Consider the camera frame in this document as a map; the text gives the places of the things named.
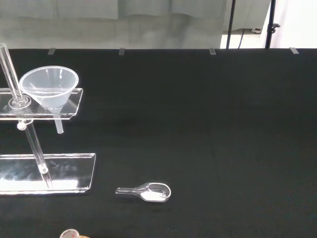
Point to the glass weighing funnel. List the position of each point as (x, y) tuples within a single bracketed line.
[(153, 196)]

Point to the clear acrylic funnel stand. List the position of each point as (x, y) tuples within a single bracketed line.
[(62, 173)]

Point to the black bench cloth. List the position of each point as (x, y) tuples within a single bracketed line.
[(198, 124)]

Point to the clear cloth clip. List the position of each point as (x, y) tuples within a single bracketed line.
[(51, 51), (212, 51), (122, 51)]

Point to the grey curtain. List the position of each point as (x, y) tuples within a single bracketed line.
[(74, 24)]

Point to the small round-bottom glass flask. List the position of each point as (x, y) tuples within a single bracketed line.
[(69, 234)]

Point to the black tripod pole with clamp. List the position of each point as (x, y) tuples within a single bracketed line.
[(273, 27)]

